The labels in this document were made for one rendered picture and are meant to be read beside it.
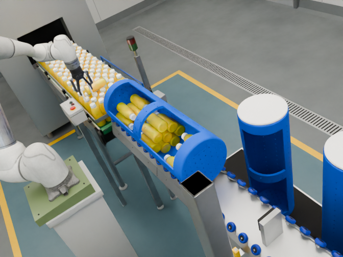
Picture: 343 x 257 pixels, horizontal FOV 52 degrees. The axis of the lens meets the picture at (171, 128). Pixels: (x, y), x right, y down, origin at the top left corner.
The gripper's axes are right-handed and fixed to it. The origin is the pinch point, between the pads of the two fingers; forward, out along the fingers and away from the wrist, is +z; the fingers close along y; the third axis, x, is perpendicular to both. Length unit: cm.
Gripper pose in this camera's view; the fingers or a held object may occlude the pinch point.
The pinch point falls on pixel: (87, 92)
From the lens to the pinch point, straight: 243.4
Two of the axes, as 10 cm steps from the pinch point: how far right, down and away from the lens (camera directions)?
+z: 2.5, 7.4, 6.2
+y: 8.0, -5.2, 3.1
